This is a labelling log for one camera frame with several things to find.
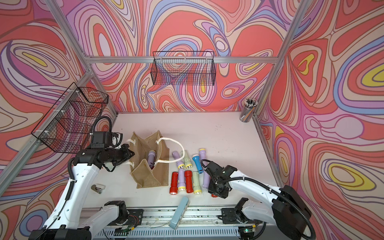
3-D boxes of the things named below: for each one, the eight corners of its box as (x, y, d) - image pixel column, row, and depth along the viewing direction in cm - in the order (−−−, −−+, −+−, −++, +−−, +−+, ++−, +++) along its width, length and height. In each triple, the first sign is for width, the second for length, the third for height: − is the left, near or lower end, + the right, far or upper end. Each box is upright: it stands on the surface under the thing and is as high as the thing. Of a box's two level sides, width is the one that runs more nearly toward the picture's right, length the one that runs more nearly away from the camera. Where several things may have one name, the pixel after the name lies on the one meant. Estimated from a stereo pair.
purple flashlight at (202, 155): (199, 164, 93) (199, 161, 90) (199, 151, 100) (199, 147, 96) (206, 164, 93) (206, 161, 90) (205, 151, 100) (205, 147, 96)
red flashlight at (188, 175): (185, 193, 82) (185, 192, 80) (184, 172, 90) (184, 170, 88) (193, 193, 82) (193, 191, 80) (192, 171, 90) (192, 169, 88)
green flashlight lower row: (194, 195, 81) (194, 194, 80) (191, 173, 89) (190, 171, 88) (202, 193, 82) (202, 192, 80) (198, 172, 90) (198, 170, 88)
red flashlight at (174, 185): (170, 194, 82) (169, 193, 80) (172, 173, 90) (171, 171, 88) (177, 194, 82) (177, 193, 80) (178, 173, 90) (178, 171, 88)
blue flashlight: (199, 174, 89) (199, 171, 86) (192, 158, 96) (192, 155, 93) (205, 171, 90) (206, 169, 87) (197, 156, 97) (197, 153, 94)
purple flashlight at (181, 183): (178, 190, 83) (178, 188, 81) (178, 166, 92) (178, 164, 90) (185, 190, 83) (185, 188, 81) (184, 166, 92) (184, 163, 90)
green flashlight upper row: (186, 169, 90) (185, 168, 88) (180, 153, 97) (180, 151, 95) (192, 167, 91) (192, 165, 89) (186, 151, 98) (186, 149, 96)
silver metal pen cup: (240, 124, 117) (247, 106, 102) (238, 116, 123) (244, 98, 108) (250, 124, 117) (259, 106, 102) (248, 116, 123) (255, 98, 108)
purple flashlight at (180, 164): (179, 169, 91) (178, 167, 89) (170, 155, 97) (169, 153, 95) (185, 165, 93) (185, 163, 90) (176, 152, 99) (175, 150, 97)
